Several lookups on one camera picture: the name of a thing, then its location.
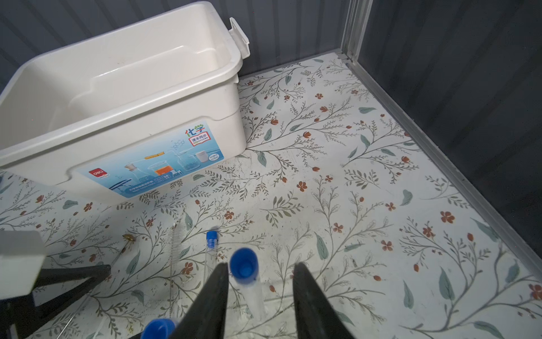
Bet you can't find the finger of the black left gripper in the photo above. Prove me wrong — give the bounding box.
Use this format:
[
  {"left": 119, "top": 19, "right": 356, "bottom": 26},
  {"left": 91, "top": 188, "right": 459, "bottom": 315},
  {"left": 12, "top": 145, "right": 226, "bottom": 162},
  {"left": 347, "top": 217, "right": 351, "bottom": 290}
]
[{"left": 0, "top": 264, "right": 112, "bottom": 339}]

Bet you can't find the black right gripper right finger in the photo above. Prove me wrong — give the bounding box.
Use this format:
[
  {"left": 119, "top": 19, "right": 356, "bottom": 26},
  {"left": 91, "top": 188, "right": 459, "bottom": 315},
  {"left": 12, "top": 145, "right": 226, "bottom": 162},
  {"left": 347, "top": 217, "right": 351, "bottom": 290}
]
[{"left": 293, "top": 263, "right": 354, "bottom": 338}]

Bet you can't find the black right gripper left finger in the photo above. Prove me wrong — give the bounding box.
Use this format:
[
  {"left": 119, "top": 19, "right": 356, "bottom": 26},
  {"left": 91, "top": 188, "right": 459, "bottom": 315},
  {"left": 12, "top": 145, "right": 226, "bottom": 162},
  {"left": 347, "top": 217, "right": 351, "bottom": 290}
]
[{"left": 169, "top": 263, "right": 229, "bottom": 339}]

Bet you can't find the blue capped test tube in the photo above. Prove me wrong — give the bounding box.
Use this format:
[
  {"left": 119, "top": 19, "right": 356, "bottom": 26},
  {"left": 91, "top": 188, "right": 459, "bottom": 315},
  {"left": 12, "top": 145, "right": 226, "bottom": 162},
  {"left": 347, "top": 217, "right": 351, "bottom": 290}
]
[
  {"left": 230, "top": 248, "right": 266, "bottom": 321},
  {"left": 140, "top": 319, "right": 176, "bottom": 339},
  {"left": 203, "top": 230, "right": 218, "bottom": 283}
]

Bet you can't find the white plastic storage bin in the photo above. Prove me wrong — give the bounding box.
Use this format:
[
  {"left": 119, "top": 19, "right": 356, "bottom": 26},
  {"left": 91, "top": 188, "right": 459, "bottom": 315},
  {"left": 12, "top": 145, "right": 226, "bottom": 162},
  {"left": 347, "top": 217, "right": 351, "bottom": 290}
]
[{"left": 1, "top": 1, "right": 251, "bottom": 203}]

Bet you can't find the wire test tube brush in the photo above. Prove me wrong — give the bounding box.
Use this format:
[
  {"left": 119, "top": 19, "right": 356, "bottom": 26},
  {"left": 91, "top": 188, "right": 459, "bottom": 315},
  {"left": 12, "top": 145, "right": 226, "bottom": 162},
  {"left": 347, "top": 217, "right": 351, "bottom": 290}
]
[{"left": 168, "top": 218, "right": 183, "bottom": 321}]

